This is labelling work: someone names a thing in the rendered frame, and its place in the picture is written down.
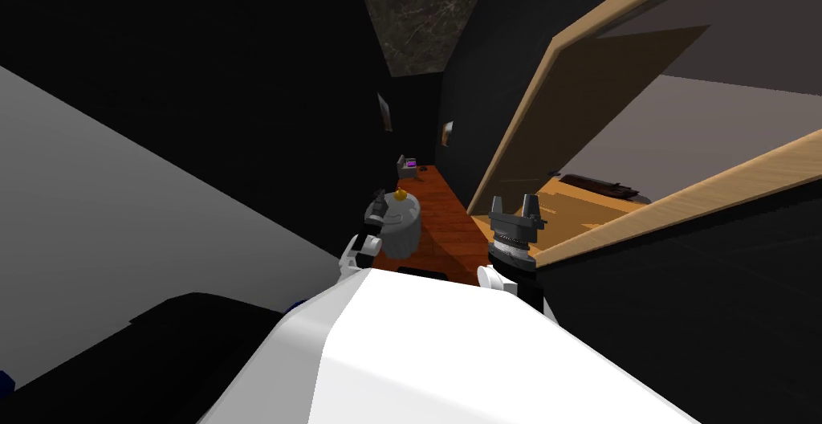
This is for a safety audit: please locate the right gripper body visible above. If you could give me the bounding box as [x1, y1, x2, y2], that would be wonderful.
[487, 210, 548, 247]

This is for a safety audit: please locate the grey cylinder with yellow ball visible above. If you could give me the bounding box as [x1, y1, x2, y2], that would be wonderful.
[375, 186, 422, 262]

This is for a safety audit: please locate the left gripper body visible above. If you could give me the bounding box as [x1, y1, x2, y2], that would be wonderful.
[364, 190, 390, 229]

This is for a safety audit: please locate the dark brown bed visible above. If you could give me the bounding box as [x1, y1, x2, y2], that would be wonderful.
[557, 173, 651, 205]

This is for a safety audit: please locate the tan wooden door leaf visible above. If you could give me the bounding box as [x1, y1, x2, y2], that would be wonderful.
[470, 24, 713, 214]

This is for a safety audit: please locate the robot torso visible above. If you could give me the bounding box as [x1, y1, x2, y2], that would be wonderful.
[195, 267, 702, 424]

